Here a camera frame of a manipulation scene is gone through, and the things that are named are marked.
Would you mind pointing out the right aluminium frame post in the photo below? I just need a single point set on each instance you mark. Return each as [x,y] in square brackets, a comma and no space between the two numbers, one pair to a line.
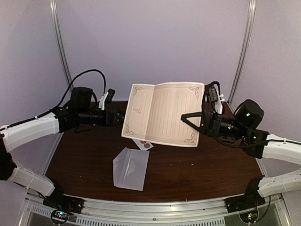
[245,44]

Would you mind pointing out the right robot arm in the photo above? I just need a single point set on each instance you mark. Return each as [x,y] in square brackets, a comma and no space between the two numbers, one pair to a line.
[240,132]

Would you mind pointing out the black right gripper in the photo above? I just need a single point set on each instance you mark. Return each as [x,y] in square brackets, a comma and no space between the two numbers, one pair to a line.
[211,122]

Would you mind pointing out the grey envelope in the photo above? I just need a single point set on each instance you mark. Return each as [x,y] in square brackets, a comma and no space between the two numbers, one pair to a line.
[129,169]

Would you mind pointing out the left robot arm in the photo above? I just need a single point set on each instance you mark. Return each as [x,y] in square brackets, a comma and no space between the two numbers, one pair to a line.
[79,110]

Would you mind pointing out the aluminium frame post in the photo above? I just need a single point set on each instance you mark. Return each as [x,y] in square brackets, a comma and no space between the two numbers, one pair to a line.
[59,40]
[245,44]

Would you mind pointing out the left aluminium frame post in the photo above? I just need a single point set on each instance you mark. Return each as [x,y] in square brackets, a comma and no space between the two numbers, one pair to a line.
[59,40]

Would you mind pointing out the front aluminium rail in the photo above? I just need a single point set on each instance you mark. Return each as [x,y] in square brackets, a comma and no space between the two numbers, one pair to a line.
[212,212]

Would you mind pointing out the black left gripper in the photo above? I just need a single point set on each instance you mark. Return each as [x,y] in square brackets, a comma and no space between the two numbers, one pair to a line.
[114,117]

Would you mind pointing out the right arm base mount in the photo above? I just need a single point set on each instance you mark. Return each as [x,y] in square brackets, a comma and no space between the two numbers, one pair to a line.
[247,204]

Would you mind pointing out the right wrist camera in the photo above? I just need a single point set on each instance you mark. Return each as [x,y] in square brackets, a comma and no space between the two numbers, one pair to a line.
[215,99]

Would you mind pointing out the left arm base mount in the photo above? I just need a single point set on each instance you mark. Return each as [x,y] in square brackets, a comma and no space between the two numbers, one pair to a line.
[64,206]

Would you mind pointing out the white sticker sheet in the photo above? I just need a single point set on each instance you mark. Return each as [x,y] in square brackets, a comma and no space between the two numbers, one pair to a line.
[143,145]

